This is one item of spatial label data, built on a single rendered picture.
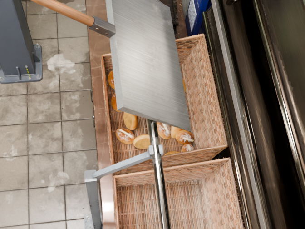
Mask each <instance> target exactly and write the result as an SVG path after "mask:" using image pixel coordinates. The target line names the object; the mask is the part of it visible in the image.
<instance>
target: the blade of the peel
mask: <svg viewBox="0 0 305 229"><path fill-rule="evenodd" d="M106 9H107V18H108V22H109V23H111V24H113V25H115V28H116V34H115V35H113V36H112V37H110V47H111V56H112V64H113V76H114V85H115V94H116V103H117V110H120V111H122V112H126V113H129V114H133V115H136V116H140V117H143V118H146V119H150V120H153V121H156V122H160V123H163V124H167V125H170V126H173V127H177V128H180V129H184V130H187V131H191V125H190V120H189V115H188V109H187V102H186V97H185V91H184V86H183V81H182V74H181V68H180V63H179V58H178V52H177V45H176V40H175V35H174V29H173V24H172V17H171V12H170V7H168V6H167V5H165V4H163V3H162V2H161V1H159V0H106Z"/></svg>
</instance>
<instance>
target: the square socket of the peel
mask: <svg viewBox="0 0 305 229"><path fill-rule="evenodd" d="M93 18H94V23H93V25H92V26H90V27H89V29H90V30H93V31H95V32H97V33H100V34H102V35H104V36H106V37H109V38H110V37H112V36H113V35H115V34H116V28H115V25H113V24H111V23H109V22H107V21H104V20H103V19H101V18H99V17H96V16H93Z"/></svg>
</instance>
